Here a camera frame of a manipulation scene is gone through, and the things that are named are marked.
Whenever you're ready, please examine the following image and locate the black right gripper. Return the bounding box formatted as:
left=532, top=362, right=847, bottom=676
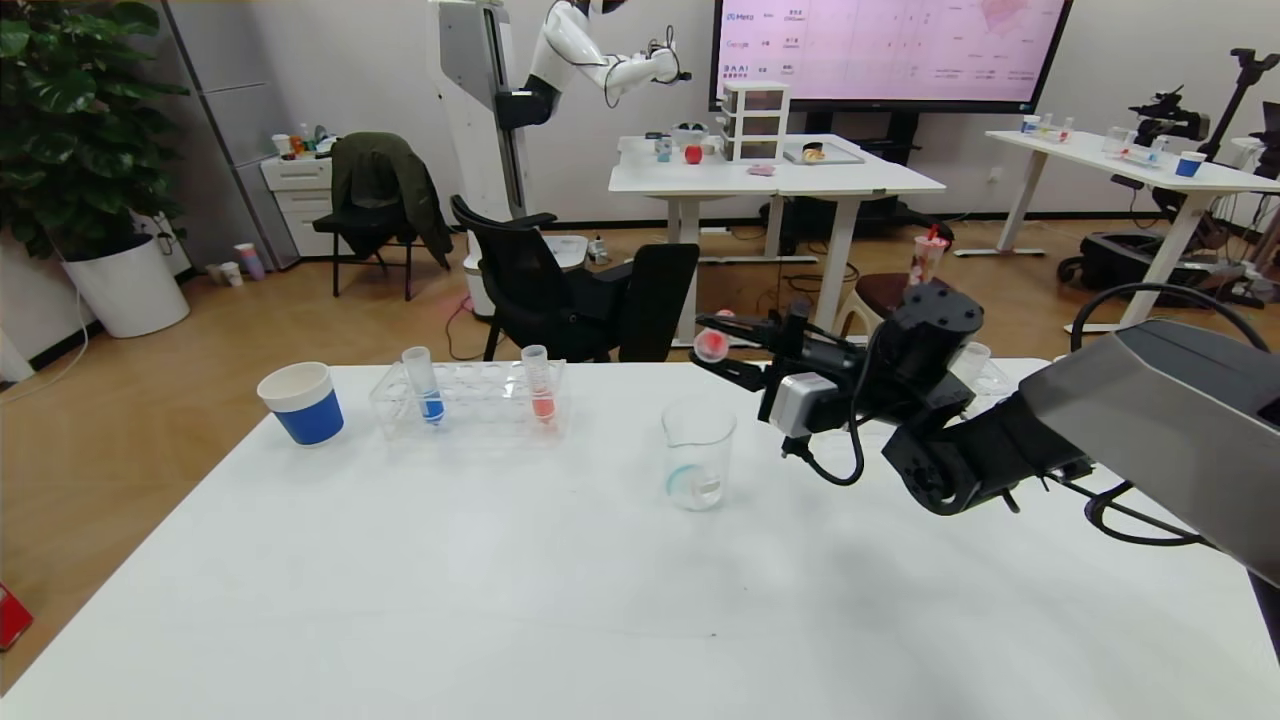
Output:
left=688, top=300, right=871, bottom=423

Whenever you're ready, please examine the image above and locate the blue pigment test tube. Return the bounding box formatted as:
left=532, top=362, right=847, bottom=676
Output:
left=402, top=346, right=447, bottom=427

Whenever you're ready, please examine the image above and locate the clear glass beaker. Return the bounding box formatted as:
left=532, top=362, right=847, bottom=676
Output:
left=661, top=398, right=738, bottom=512

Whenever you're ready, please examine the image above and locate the clear acrylic test tube rack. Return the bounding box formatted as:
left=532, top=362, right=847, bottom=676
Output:
left=369, top=360, right=567, bottom=442
left=960, top=355, right=1019, bottom=401

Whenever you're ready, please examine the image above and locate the brown-top plastic stool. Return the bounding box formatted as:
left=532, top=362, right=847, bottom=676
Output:
left=835, top=272, right=926, bottom=341

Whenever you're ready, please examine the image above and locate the white double desk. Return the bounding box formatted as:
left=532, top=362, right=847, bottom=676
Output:
left=608, top=134, right=947, bottom=351

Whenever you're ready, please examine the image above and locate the black office chair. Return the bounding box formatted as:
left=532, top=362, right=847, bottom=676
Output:
left=450, top=195, right=701, bottom=363

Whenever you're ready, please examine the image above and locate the pink drink cup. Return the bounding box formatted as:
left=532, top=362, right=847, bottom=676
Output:
left=912, top=226, right=949, bottom=286

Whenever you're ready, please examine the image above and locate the grey tray with food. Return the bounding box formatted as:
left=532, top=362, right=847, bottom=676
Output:
left=782, top=142, right=865, bottom=166

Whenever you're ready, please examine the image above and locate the white drawer organizer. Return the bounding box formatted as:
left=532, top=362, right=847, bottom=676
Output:
left=720, top=82, right=790, bottom=164

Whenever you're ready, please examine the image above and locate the large black-framed display screen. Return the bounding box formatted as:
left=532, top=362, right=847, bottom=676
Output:
left=709, top=0, right=1073, bottom=114

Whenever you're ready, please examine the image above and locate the white humanoid robot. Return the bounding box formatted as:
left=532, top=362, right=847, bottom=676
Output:
left=430, top=0, right=693, bottom=319

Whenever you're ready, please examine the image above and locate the white single desk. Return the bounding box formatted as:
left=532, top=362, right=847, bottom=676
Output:
left=955, top=129, right=1280, bottom=333

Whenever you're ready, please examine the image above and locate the dark green jacket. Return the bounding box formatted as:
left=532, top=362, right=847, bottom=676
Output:
left=330, top=133, right=453, bottom=270

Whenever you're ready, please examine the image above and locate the black four-leg chair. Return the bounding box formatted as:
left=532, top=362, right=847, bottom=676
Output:
left=312, top=212, right=419, bottom=302

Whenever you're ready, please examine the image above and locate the blue white paper cup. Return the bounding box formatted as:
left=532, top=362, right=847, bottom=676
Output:
left=257, top=362, right=345, bottom=447

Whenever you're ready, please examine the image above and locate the white drawer cabinet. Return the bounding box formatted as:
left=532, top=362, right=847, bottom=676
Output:
left=260, top=155, right=339, bottom=260

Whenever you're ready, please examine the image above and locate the black tripod stand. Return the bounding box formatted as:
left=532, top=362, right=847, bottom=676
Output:
left=1200, top=48, right=1280, bottom=163

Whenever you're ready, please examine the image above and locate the green plant in white pot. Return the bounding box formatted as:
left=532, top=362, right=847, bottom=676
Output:
left=0, top=0, right=191, bottom=340

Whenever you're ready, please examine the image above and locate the red box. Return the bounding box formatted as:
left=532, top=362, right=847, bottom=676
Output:
left=0, top=582, right=35, bottom=651

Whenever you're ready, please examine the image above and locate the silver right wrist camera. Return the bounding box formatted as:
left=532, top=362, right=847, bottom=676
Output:
left=768, top=372, right=851, bottom=439

